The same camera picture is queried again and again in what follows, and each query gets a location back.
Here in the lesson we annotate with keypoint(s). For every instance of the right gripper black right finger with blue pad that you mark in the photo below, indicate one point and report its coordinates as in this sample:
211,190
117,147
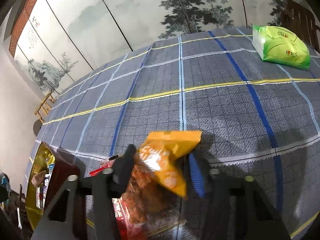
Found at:
254,215

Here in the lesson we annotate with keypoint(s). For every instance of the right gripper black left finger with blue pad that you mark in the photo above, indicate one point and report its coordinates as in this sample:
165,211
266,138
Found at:
65,215

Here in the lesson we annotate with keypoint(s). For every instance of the clear twisted pastry packet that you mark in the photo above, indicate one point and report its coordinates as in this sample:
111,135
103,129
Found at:
148,203

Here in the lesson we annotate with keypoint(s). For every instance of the orange snack packet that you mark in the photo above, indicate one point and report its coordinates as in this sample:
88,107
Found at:
159,152

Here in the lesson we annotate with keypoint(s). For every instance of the red gold toffee tin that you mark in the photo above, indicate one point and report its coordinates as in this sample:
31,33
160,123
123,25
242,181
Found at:
48,172

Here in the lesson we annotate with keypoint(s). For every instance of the red snack packet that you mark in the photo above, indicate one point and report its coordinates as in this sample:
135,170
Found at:
127,229

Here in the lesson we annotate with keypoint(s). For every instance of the blue plaid tablecloth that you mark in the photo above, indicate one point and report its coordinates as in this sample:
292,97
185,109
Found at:
257,118

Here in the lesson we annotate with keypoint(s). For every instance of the round stone disc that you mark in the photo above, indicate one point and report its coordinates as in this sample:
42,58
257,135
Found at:
37,126

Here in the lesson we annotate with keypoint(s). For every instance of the light wooden stool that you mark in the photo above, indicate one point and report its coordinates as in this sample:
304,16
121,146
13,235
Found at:
45,106

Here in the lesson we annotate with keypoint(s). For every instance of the green tissue pack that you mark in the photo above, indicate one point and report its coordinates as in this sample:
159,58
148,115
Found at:
280,45

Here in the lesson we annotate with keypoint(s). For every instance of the landscape painted folding screen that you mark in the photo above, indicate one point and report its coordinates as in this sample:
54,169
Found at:
56,42

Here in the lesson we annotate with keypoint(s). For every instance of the dark wooden chair near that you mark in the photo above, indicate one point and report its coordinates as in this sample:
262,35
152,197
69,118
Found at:
301,21

